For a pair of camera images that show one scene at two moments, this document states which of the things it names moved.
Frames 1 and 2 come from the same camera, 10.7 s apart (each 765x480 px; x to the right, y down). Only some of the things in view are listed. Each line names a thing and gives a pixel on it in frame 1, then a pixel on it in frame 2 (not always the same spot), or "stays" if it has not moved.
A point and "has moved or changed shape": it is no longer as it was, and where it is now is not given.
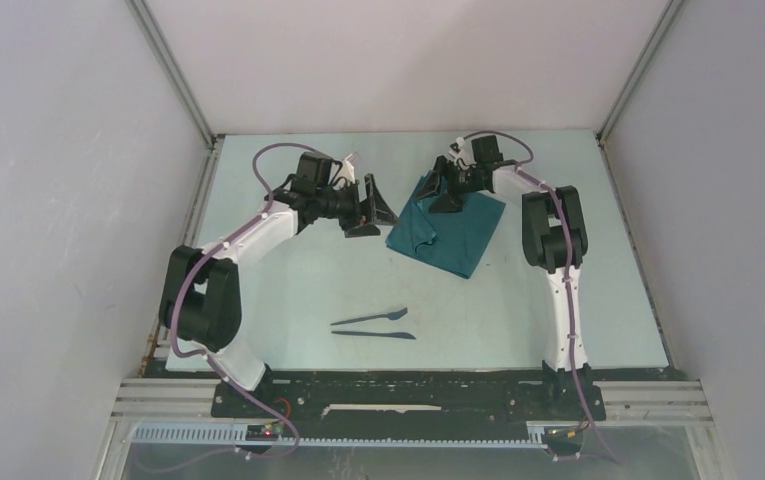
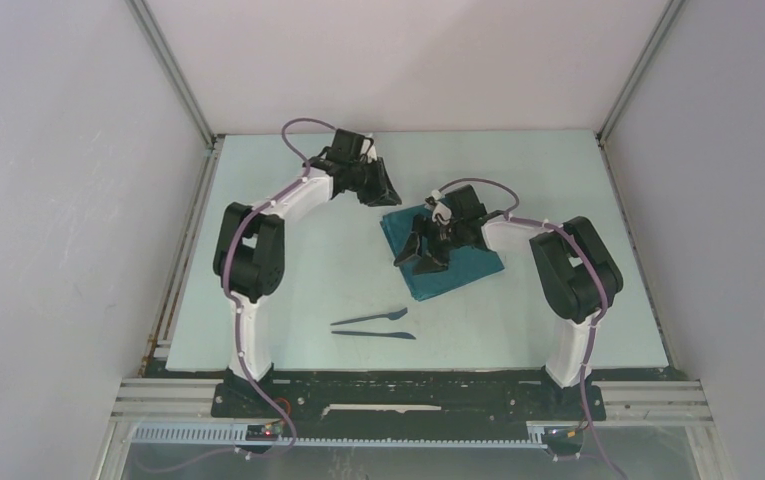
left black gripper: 356,216 to 381,193
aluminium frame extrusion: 155,401 stays
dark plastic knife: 395,335 stays
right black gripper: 449,203 to 434,259
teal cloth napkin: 451,241 has moved or changed shape
